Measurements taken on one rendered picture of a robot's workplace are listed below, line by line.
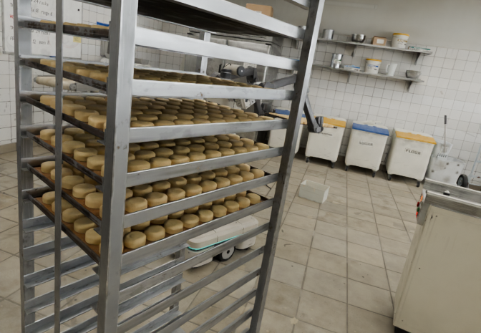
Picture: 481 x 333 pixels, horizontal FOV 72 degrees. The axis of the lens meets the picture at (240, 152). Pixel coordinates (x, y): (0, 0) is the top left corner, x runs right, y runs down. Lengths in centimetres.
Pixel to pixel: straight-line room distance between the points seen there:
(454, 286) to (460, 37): 466
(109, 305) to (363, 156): 501
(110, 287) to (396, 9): 585
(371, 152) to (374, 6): 233
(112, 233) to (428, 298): 183
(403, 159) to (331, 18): 256
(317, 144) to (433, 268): 366
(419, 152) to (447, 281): 360
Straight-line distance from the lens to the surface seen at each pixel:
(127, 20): 60
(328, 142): 546
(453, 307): 223
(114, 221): 67
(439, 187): 228
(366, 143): 546
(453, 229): 204
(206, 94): 76
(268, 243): 120
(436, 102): 620
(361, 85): 603
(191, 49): 72
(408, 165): 561
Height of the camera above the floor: 139
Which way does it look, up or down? 15 degrees down
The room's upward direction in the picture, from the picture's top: 9 degrees clockwise
